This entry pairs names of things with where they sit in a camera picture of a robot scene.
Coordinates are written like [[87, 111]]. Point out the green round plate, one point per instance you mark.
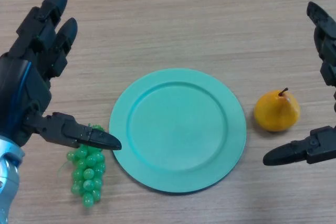
[[178, 132]]

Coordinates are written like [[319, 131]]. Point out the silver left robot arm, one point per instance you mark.
[[9, 176]]

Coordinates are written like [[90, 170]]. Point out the yellow pear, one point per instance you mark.
[[275, 112]]

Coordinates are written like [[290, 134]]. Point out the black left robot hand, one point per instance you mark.
[[23, 77]]

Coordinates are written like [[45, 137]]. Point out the green grape bunch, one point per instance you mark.
[[88, 174]]

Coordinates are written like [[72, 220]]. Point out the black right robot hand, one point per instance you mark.
[[323, 142]]

